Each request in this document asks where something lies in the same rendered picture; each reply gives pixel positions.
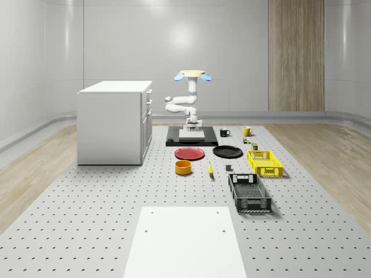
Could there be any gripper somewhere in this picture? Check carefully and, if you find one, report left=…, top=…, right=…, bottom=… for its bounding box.
left=185, top=116, right=202, bottom=130

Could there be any black stove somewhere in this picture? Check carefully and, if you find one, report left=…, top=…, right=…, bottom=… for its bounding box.
left=165, top=126, right=219, bottom=147

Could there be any red plate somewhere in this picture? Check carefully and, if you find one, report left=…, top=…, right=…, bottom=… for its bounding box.
left=174, top=147, right=206, bottom=160

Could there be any black plate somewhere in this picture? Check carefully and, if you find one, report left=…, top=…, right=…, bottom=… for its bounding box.
left=212, top=145, right=244, bottom=159

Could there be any drone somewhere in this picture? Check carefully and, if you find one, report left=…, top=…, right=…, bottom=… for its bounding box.
left=173, top=69, right=212, bottom=82

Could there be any yellow bowl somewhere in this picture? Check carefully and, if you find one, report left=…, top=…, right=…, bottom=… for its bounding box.
left=174, top=160, right=193, bottom=175

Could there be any white cabinet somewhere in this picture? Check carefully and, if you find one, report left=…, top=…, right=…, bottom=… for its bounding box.
left=77, top=81, right=154, bottom=166

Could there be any yellow basket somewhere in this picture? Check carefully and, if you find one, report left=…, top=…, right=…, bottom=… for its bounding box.
left=246, top=150, right=285, bottom=178

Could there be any dark grey basket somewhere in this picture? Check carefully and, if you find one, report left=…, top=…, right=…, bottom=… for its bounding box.
left=228, top=173, right=273, bottom=214

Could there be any white board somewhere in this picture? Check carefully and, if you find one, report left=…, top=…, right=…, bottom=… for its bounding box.
left=123, top=206, right=248, bottom=278

